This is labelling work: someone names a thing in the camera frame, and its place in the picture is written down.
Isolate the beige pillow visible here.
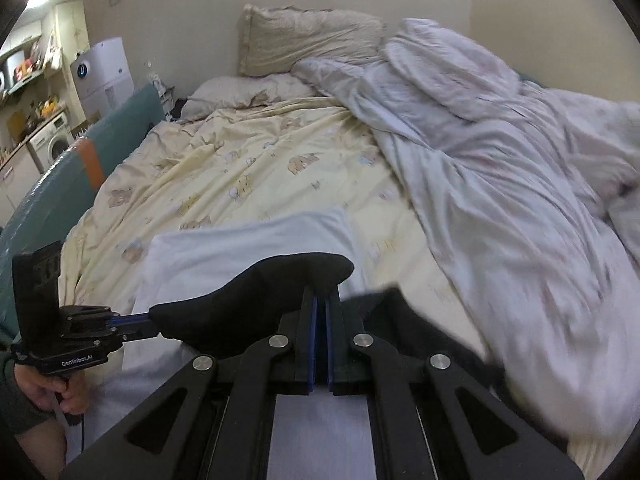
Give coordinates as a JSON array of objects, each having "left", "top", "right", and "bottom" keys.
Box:
[{"left": 236, "top": 4, "right": 387, "bottom": 79}]

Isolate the teal upholstered furniture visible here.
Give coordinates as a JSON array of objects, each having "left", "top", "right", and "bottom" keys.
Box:
[{"left": 0, "top": 82, "right": 167, "bottom": 333}]

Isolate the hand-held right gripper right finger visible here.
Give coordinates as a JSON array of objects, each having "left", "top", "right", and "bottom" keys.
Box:
[{"left": 325, "top": 291, "right": 586, "bottom": 480}]

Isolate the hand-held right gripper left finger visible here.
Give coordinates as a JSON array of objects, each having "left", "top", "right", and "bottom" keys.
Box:
[{"left": 59, "top": 286, "right": 319, "bottom": 480}]

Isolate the grey white crumpled duvet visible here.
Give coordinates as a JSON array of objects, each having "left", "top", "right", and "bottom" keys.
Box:
[{"left": 291, "top": 17, "right": 640, "bottom": 443}]

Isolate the white appliance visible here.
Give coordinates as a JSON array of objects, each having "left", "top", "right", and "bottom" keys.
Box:
[{"left": 69, "top": 37, "right": 136, "bottom": 120}]

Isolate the person's left forearm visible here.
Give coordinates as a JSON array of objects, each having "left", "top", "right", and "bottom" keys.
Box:
[{"left": 0, "top": 327, "right": 53, "bottom": 436}]

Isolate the cluttered kitchen shelf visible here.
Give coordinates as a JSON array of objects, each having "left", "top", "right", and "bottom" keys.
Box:
[{"left": 0, "top": 35, "right": 68, "bottom": 111}]

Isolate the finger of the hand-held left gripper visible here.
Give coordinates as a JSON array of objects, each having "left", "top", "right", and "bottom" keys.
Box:
[
  {"left": 107, "top": 311, "right": 153, "bottom": 328},
  {"left": 107, "top": 324, "right": 155, "bottom": 343}
]

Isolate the black garment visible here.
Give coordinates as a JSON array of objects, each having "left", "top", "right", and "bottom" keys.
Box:
[{"left": 149, "top": 252, "right": 506, "bottom": 396}]

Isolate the floral print pillow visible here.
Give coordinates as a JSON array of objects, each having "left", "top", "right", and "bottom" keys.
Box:
[{"left": 179, "top": 72, "right": 323, "bottom": 122}]

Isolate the white washing machine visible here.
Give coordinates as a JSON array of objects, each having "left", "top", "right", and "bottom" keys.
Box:
[{"left": 26, "top": 111, "right": 75, "bottom": 167}]

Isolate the white kitchen cabinet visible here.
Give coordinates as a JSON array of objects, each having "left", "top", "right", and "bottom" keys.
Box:
[{"left": 0, "top": 147, "right": 43, "bottom": 231}]

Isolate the person's left hand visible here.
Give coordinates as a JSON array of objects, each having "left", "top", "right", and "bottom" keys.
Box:
[{"left": 15, "top": 360, "right": 91, "bottom": 418}]

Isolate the cream bear print blanket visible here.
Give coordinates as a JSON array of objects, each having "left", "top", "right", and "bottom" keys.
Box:
[{"left": 57, "top": 95, "right": 621, "bottom": 480}]

